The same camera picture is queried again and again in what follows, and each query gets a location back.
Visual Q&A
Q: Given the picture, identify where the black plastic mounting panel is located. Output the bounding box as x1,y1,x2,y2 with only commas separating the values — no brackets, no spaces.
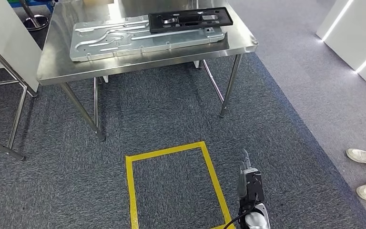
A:
148,7,234,34

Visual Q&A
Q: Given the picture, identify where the stainless steel side table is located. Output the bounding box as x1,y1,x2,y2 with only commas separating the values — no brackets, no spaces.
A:
0,16,39,162

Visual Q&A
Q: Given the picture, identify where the yellow floor tape square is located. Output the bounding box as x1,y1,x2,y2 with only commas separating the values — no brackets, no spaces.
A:
125,141,236,229

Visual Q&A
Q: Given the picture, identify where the stainless steel workbench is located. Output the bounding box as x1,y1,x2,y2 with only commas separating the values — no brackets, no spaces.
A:
37,0,259,142

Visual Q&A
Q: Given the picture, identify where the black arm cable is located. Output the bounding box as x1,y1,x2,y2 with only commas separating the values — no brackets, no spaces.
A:
222,196,258,229

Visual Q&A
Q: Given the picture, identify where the embossed aluminium sheet panel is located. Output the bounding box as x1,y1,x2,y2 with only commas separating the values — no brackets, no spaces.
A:
69,14,226,62

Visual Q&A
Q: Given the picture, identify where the chrome stanchion post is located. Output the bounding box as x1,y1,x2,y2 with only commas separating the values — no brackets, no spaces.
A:
19,0,50,31

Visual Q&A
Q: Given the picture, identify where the white cabinet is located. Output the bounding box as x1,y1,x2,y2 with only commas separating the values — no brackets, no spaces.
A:
0,0,43,93

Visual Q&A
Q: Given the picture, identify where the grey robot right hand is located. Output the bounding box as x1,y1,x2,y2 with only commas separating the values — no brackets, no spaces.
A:
237,148,253,199

